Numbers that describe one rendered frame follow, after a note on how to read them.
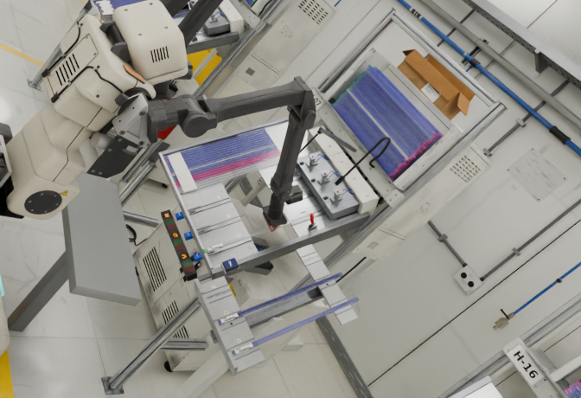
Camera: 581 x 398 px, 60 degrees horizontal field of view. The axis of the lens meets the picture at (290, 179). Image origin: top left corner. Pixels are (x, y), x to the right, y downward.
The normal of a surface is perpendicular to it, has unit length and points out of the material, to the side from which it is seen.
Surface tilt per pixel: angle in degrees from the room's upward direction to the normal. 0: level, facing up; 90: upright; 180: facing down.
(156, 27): 48
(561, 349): 90
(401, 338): 90
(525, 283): 90
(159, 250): 90
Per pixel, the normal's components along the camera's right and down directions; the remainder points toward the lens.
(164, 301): -0.59, -0.26
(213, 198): 0.07, -0.67
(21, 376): 0.68, -0.68
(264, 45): 0.44, 0.69
